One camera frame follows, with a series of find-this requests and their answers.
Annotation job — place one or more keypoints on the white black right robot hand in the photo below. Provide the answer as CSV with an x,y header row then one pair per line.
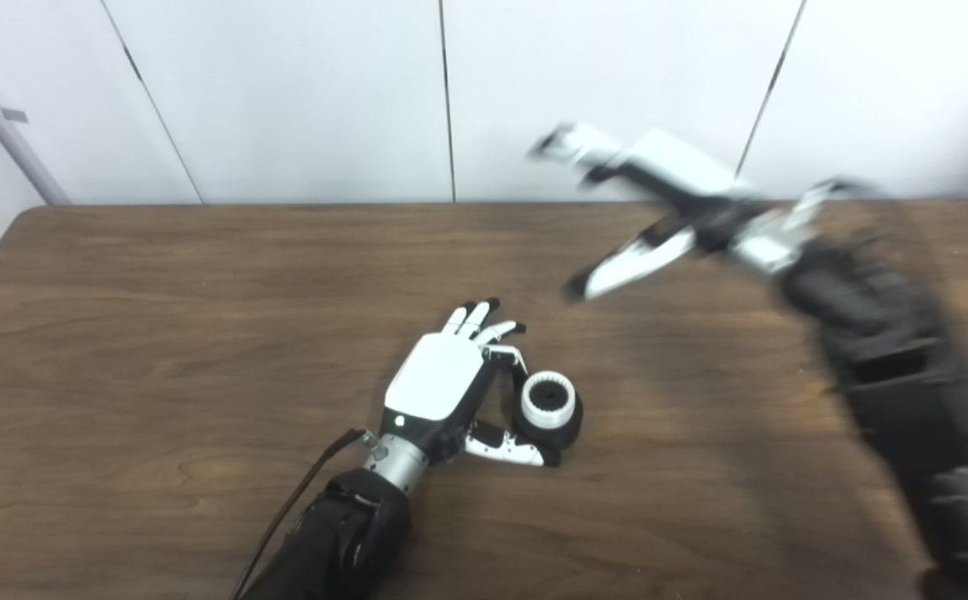
x,y
675,171

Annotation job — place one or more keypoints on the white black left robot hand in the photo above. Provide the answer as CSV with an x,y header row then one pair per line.
x,y
438,375

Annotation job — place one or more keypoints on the round black plastic part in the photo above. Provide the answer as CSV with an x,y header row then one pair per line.
x,y
563,435

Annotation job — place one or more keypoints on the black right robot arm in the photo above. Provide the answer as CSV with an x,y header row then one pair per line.
x,y
900,383

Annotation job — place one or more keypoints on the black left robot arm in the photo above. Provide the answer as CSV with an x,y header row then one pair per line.
x,y
342,533

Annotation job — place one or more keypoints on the grey wall corner post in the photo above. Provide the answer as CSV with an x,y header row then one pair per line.
x,y
8,125

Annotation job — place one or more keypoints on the small grey post tag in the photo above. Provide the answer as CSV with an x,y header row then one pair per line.
x,y
14,115

